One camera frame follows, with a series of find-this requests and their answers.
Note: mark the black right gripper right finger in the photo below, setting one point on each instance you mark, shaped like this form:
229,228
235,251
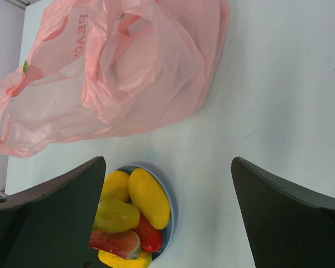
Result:
287,225

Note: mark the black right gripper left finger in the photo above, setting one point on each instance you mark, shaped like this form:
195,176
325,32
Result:
49,225

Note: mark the fake watermelon slice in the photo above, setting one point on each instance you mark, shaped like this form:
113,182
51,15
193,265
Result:
125,244

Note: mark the yellow fake pear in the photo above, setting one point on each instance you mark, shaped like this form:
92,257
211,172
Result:
115,186

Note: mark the red orange fake mango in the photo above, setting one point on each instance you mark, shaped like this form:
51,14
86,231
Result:
151,239

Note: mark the yellow fake mango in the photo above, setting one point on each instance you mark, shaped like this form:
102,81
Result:
149,197

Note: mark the blue plastic bowl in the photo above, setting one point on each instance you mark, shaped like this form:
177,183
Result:
169,231

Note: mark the pink plastic bag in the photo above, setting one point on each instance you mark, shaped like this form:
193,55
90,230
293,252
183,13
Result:
111,69

